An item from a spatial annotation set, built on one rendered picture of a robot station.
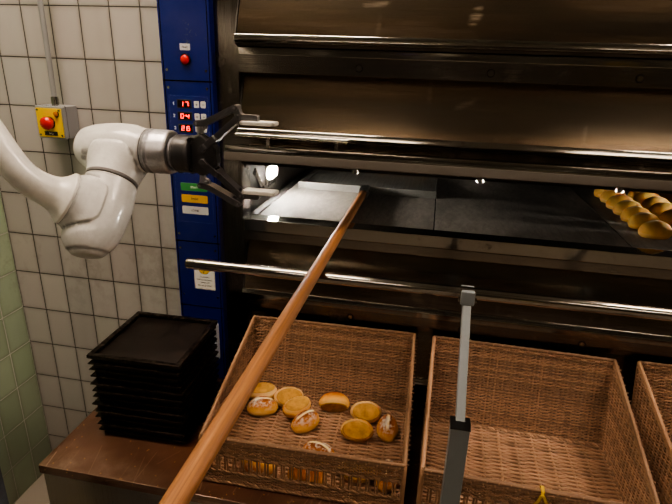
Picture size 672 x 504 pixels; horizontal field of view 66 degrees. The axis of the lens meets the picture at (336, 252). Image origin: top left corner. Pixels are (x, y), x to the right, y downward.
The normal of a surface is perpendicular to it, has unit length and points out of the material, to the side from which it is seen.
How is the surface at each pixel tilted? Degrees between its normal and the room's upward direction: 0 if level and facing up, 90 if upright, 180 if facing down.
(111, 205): 64
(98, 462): 0
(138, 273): 90
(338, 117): 70
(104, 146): 53
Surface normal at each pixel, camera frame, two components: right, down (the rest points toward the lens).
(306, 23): -0.17, 0.00
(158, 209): -0.19, 0.33
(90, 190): 0.56, -0.35
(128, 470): 0.04, -0.94
